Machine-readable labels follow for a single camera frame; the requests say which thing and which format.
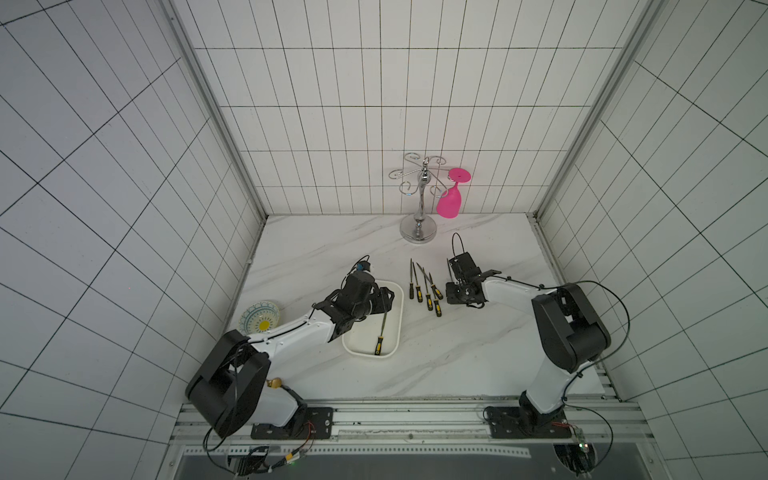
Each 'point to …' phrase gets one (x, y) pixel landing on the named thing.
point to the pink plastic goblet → (449, 202)
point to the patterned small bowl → (259, 317)
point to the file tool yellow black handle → (411, 286)
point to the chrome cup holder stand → (420, 228)
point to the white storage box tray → (360, 338)
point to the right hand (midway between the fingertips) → (443, 294)
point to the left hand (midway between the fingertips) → (383, 300)
